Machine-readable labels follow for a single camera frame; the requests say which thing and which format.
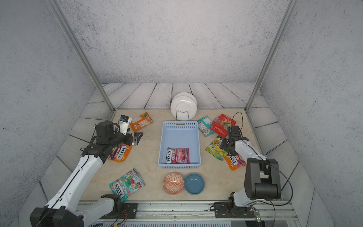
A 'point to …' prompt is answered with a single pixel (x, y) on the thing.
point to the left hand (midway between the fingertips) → (137, 130)
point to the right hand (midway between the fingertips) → (227, 146)
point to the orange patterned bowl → (173, 184)
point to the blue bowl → (194, 184)
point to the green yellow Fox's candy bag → (214, 148)
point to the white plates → (184, 106)
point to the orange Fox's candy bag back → (141, 121)
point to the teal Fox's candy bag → (124, 187)
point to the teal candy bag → (204, 125)
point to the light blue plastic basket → (185, 134)
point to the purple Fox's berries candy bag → (177, 156)
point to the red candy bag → (220, 125)
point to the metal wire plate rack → (181, 112)
